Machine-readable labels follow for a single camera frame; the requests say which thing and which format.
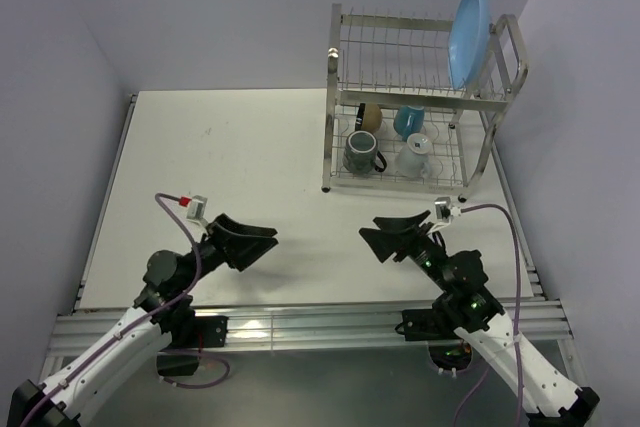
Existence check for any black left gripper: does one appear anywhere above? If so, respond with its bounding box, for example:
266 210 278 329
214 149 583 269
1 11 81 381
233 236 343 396
177 213 277 290

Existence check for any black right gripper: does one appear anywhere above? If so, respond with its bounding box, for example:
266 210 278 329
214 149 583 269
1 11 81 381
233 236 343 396
358 210 453 291

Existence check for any pale blue mug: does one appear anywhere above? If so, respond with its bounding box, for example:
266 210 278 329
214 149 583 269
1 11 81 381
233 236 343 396
395 133 431 179

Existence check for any dark green mug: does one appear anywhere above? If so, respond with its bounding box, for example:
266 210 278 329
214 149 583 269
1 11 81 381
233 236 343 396
342 130 387 176

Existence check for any blue mug white interior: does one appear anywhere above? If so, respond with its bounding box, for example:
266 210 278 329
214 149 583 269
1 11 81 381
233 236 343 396
393 105 425 141

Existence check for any black and tan bowl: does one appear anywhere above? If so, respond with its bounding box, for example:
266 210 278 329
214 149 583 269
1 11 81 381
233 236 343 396
355 103 383 134

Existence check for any light blue plate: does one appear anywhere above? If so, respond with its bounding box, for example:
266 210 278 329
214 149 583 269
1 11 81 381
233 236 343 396
448 0 491 90

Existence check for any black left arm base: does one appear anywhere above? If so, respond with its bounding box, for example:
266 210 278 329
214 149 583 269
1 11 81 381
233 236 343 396
155 316 231 380

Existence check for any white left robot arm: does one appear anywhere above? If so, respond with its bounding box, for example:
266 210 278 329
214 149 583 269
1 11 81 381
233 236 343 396
7 214 278 426

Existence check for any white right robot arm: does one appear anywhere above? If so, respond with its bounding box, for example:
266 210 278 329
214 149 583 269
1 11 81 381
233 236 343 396
359 210 600 426

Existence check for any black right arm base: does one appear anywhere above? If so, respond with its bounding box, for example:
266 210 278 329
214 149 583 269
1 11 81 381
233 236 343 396
394 308 457 342

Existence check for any steel two-tier dish rack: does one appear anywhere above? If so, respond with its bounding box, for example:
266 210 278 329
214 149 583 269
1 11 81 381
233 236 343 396
321 3 529 201

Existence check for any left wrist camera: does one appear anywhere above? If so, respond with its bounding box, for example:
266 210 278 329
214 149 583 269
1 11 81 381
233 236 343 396
178 195 208 228

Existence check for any aluminium mounting rail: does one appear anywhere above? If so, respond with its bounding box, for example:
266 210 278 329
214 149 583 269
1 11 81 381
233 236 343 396
49 296 574 354

